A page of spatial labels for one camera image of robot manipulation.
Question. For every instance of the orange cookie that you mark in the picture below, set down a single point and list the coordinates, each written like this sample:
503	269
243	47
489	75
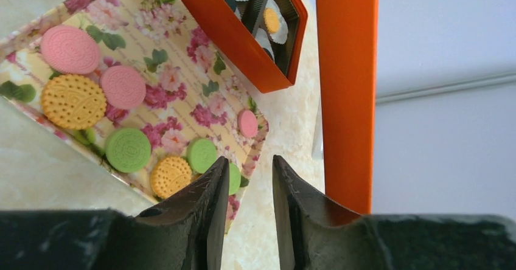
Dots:
73	102
169	176
271	20

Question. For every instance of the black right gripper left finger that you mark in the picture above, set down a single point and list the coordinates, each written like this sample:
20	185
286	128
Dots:
184	231

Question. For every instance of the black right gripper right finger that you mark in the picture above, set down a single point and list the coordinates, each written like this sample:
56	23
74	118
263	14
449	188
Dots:
315	232

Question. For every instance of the orange cookie box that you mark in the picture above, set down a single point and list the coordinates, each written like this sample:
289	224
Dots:
236	39

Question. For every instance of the orange box lid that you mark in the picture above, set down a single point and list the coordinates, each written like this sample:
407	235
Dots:
347	44

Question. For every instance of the floral serving tray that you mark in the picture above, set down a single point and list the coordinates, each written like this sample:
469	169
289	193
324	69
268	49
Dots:
191	91

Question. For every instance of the pink cookie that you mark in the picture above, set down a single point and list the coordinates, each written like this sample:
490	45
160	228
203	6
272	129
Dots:
247	123
69	49
123	87

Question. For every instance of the green cookie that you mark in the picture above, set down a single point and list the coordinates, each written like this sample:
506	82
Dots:
234	179
128	150
201	154

